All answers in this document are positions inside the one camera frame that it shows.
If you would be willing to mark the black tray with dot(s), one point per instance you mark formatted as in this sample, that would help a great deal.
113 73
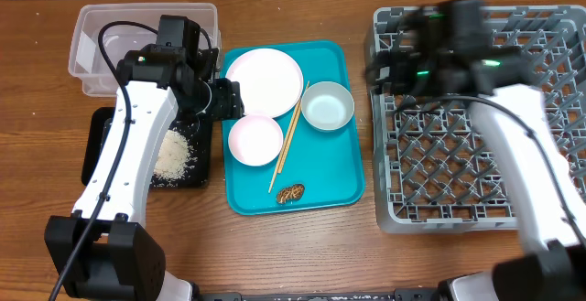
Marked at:
198 133

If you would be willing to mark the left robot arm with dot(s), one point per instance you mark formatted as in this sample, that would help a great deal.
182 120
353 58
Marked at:
101 250

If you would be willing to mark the pink bowl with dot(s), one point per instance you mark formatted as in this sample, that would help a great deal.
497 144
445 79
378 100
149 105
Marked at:
255 140

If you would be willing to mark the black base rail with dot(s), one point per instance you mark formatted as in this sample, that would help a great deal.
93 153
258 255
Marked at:
401 294

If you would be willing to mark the large white plate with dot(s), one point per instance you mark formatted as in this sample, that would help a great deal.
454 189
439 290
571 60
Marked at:
271 81

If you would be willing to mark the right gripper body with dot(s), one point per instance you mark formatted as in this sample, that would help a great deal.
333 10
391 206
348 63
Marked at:
403 74

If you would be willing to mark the brown food scrap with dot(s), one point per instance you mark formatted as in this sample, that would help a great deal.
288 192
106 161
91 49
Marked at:
292 193

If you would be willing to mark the grey-white bowl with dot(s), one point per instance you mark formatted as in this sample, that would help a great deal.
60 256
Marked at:
327 106

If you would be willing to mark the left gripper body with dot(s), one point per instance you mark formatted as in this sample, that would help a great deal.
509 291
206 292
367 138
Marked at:
225 101

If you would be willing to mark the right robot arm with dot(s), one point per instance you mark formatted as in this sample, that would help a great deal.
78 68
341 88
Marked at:
478 126

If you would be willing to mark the wooden chopstick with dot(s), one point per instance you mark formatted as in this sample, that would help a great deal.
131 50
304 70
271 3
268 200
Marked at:
273 178
288 138

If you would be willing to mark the clear plastic bin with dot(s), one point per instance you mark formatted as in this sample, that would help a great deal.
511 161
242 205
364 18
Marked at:
86 61

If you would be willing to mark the teal plastic tray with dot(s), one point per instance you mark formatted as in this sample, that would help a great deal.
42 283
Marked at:
328 164

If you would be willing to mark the grey dishwasher rack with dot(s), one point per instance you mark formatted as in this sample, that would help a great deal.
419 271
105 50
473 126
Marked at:
433 173

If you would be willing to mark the rice pile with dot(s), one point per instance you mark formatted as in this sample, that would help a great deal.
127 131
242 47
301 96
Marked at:
173 157

